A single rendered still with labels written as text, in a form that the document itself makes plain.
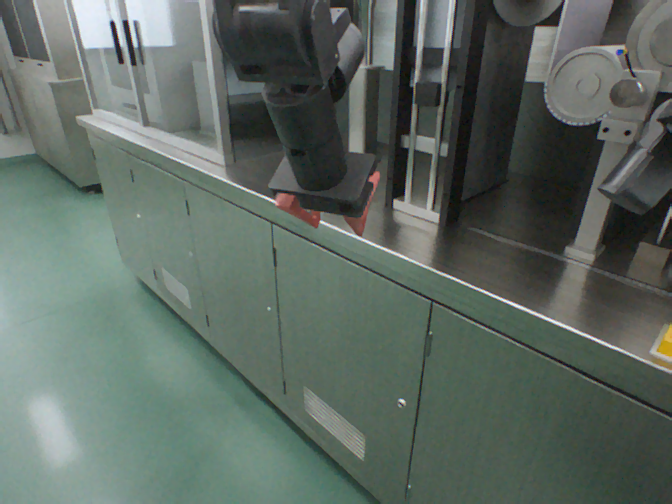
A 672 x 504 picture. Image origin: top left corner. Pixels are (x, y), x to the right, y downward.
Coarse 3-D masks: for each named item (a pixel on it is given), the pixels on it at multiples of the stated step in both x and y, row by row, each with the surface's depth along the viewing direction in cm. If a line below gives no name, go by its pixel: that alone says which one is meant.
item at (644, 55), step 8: (664, 8) 60; (656, 16) 61; (664, 16) 60; (648, 24) 62; (656, 24) 61; (640, 32) 63; (648, 32) 62; (640, 40) 63; (648, 40) 63; (640, 48) 64; (648, 48) 63; (640, 56) 64; (648, 56) 63; (648, 64) 63; (656, 64) 63; (664, 72) 62
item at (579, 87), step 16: (592, 48) 68; (608, 48) 69; (560, 64) 72; (576, 64) 71; (592, 64) 70; (608, 64) 68; (624, 64) 67; (560, 80) 74; (576, 80) 72; (592, 80) 70; (608, 80) 69; (560, 96) 75; (576, 96) 72; (592, 96) 71; (608, 96) 69; (560, 112) 75; (576, 112) 74; (592, 112) 72
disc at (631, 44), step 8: (656, 0) 61; (664, 0) 60; (648, 8) 62; (656, 8) 61; (640, 16) 63; (648, 16) 62; (632, 24) 64; (640, 24) 63; (632, 32) 64; (632, 40) 64; (624, 48) 65; (632, 48) 64; (632, 56) 65; (632, 64) 65; (640, 64) 64; (664, 80) 63; (664, 88) 63
